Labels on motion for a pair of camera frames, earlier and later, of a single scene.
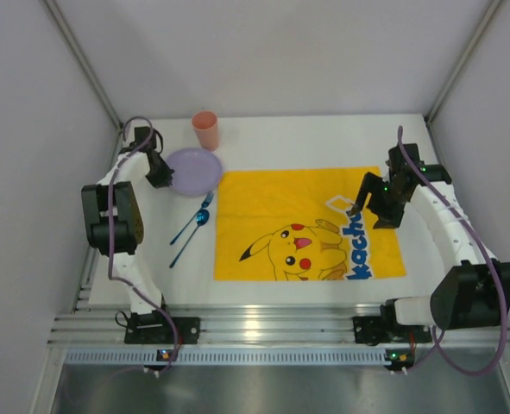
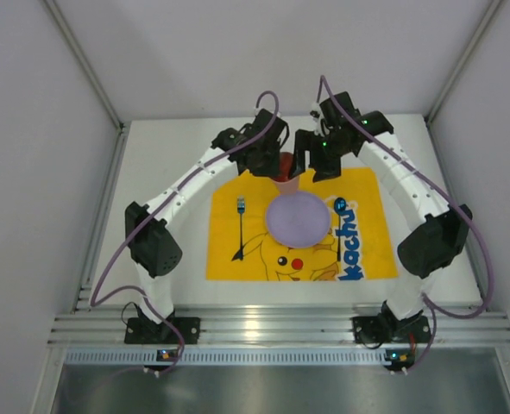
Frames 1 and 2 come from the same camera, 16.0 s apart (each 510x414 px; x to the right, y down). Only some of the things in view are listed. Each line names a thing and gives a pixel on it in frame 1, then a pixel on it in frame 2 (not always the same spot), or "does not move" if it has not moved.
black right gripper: x=378 y=197 → x=317 y=157
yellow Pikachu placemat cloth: x=294 y=224 does not move
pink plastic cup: x=205 y=123 → x=286 y=184
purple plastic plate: x=196 y=172 → x=298 y=219
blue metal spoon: x=202 y=218 → x=340 y=207
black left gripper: x=160 y=175 → x=262 y=161
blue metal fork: x=204 y=203 → x=241 y=210
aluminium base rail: x=97 y=324 does not move
